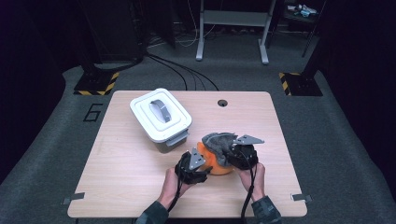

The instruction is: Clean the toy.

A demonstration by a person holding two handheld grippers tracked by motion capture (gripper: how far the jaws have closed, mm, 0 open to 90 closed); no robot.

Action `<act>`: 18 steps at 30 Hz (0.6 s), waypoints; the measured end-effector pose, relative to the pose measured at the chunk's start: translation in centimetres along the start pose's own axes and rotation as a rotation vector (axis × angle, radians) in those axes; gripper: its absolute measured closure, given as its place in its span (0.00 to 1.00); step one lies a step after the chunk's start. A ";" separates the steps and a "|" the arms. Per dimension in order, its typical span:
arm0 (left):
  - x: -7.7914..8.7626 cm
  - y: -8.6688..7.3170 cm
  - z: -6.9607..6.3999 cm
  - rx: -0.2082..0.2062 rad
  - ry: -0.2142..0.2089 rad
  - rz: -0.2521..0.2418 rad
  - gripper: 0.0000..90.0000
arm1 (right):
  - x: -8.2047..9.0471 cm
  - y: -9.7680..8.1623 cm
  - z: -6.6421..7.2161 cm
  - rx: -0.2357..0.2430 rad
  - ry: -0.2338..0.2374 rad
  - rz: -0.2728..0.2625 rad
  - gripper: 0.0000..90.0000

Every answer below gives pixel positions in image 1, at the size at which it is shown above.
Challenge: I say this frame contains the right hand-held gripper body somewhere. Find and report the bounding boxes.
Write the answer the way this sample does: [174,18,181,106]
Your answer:
[225,133,265,171]

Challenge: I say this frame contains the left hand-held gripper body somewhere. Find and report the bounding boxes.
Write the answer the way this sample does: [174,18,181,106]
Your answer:
[174,147,210,185]

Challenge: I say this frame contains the orange plush toy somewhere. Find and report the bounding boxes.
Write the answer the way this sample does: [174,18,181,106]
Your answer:
[196,141,235,176]

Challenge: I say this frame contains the grey towel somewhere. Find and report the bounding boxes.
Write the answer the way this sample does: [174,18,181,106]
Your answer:
[201,132,240,167]

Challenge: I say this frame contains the grey storage box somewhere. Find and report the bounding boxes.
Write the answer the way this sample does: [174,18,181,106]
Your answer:
[153,128,191,154]

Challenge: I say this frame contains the white lidded storage box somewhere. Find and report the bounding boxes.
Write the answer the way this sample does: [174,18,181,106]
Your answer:
[129,88,193,144]

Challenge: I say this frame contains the person's left hand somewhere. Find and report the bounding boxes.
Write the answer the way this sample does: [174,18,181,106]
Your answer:
[157,167,194,210]

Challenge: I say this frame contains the person's right hand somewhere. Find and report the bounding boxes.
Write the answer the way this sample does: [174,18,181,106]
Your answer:
[237,162,266,203]

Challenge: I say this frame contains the grey tape piece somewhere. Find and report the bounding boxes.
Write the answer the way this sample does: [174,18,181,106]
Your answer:
[61,191,86,205]
[290,193,313,203]

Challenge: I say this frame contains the black base with striped edge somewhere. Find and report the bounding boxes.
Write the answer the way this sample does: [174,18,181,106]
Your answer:
[73,63,120,96]
[278,72,324,97]

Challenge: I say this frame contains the white metal stand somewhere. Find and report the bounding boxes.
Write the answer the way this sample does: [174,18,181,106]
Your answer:
[195,0,277,65]

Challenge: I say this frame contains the dark shelf with small items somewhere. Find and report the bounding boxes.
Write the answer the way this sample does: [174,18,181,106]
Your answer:
[281,0,326,59]

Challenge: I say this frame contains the black cabinet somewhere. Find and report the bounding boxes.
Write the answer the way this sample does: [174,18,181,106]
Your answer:
[78,0,148,63]

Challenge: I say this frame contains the left hand-held gripper cable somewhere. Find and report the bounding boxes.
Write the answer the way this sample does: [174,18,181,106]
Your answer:
[167,172,189,214]

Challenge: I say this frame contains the hand-held gripper cable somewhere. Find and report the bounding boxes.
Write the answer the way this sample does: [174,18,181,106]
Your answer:
[167,172,189,214]
[240,151,258,224]

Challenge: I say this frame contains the right hand-held gripper cable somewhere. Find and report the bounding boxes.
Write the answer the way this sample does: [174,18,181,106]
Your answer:
[240,151,258,224]

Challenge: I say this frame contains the black floor cables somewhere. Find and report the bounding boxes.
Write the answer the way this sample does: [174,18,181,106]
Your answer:
[146,51,219,91]

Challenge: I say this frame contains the white cables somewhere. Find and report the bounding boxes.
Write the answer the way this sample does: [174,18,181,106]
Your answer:
[148,0,223,49]

